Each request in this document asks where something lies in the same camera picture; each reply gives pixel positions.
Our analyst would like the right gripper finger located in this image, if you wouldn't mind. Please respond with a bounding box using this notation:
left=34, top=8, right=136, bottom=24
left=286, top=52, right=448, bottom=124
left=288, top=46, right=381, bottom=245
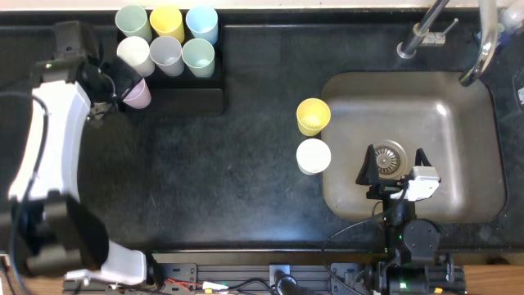
left=414, top=147, right=433, bottom=168
left=355, top=143, right=381, bottom=186

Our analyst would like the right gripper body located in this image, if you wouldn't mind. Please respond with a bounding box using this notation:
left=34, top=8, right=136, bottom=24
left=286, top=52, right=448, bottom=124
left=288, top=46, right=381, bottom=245
left=365, top=184, right=407, bottom=202

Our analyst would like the yellow cup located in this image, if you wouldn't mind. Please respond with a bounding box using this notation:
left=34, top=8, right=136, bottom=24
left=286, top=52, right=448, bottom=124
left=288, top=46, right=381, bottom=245
left=296, top=98, right=332, bottom=137
left=149, top=5, right=186, bottom=44

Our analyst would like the pink cup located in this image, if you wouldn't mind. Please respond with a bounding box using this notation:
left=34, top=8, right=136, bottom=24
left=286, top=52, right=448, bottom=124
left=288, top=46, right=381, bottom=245
left=122, top=77, right=152, bottom=111

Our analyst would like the white cup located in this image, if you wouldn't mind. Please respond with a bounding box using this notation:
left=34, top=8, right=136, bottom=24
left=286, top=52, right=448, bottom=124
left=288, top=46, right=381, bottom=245
left=296, top=138, right=332, bottom=176
left=116, top=35, right=156, bottom=78

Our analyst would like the steel sink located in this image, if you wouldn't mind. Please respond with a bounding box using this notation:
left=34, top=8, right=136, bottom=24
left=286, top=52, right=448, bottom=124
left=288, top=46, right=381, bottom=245
left=320, top=71, right=508, bottom=225

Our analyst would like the steel tap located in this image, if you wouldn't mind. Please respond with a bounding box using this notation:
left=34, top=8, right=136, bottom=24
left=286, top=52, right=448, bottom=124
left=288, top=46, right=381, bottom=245
left=395, top=0, right=501, bottom=88

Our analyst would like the blue soap bottle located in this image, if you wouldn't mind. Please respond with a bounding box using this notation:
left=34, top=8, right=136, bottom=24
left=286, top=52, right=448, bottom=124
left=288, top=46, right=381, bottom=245
left=497, top=0, right=524, bottom=47

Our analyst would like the black tray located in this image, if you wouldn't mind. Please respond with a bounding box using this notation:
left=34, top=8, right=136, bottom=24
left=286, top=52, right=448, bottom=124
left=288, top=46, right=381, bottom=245
left=115, top=7, right=226, bottom=116

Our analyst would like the green cup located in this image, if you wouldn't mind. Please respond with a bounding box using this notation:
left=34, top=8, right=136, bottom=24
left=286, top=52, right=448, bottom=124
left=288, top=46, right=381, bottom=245
left=181, top=38, right=216, bottom=79
left=115, top=4, right=153, bottom=43

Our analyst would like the blue cup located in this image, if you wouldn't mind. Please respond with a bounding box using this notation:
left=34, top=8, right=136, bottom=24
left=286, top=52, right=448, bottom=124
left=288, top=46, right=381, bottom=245
left=185, top=5, right=219, bottom=45

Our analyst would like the grey cup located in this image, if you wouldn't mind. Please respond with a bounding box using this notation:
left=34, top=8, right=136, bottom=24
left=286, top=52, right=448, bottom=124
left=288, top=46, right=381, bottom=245
left=149, top=35, right=186, bottom=78

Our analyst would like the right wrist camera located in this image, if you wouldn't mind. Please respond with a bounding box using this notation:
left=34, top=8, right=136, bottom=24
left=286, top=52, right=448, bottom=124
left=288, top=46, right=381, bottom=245
left=391, top=165, right=442, bottom=202

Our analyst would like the black cable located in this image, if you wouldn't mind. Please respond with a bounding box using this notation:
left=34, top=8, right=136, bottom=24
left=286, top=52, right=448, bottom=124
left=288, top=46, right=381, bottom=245
left=0, top=90, right=51, bottom=295
left=320, top=200, right=388, bottom=295

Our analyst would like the mounting rail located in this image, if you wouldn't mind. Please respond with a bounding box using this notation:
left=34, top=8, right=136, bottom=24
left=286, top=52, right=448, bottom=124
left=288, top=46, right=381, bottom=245
left=63, top=261, right=468, bottom=295

